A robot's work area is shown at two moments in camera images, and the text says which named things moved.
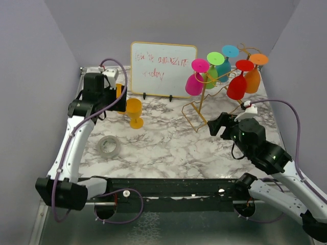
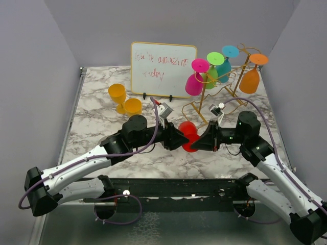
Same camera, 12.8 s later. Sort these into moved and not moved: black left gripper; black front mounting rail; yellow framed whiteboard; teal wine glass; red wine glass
Moved: black left gripper; red wine glass
Not moved: yellow framed whiteboard; black front mounting rail; teal wine glass
